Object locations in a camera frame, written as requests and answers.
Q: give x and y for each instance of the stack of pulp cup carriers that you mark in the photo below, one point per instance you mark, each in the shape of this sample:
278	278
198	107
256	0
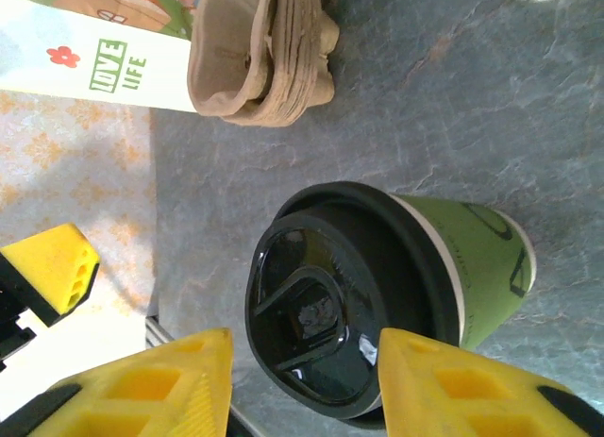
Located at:
302	64

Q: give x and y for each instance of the white printed paper bag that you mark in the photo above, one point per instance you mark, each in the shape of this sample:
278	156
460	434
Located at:
94	69

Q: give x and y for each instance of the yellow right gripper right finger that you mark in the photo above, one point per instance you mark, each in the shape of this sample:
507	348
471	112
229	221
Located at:
448	394

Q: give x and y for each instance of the black coffee cup lid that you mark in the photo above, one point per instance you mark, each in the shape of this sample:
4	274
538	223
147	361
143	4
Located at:
330	267

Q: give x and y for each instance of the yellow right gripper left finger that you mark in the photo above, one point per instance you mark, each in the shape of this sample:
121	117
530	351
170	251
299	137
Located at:
141	394

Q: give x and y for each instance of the green paper coffee cup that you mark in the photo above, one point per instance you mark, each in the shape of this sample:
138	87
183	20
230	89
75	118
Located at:
481	267

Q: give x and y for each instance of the brown pulp cup carrier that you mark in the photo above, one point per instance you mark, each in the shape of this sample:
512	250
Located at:
222	55

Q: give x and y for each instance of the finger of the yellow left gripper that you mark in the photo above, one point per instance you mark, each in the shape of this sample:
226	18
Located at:
52	262

